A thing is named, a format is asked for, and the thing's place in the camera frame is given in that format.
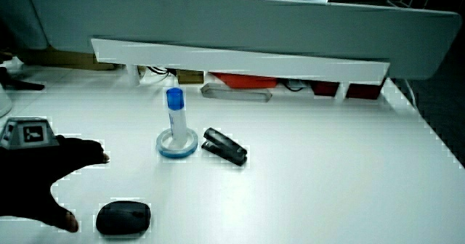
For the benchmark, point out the person's right hand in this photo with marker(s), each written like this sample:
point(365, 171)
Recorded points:
point(29, 178)

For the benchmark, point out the black computer mouse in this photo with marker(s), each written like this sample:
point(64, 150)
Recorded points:
point(123, 218)

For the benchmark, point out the large cardboard box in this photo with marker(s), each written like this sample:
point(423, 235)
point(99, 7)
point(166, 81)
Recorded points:
point(61, 59)

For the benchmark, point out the blue tape roll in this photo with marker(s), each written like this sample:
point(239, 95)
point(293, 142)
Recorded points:
point(177, 153)

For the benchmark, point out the glue stick with blue cap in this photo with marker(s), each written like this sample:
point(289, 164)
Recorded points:
point(177, 120)

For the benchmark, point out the grey side divider panel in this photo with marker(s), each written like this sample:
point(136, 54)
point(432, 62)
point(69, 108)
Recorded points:
point(18, 15)

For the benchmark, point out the small cardboard box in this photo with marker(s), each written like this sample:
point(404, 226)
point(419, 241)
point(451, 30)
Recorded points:
point(189, 77)

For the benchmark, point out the black stapler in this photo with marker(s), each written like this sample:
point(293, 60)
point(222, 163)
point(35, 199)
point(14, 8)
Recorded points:
point(224, 146)

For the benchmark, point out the white desk shelf riser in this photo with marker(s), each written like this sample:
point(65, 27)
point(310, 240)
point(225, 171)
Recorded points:
point(232, 60)

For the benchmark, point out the grey desk divider panel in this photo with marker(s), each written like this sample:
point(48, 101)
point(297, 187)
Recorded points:
point(254, 20)

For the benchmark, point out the small dark red box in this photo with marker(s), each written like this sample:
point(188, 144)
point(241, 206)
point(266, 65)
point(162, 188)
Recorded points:
point(325, 88)

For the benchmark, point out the large dark red box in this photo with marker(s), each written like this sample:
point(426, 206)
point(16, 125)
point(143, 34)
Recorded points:
point(364, 90)

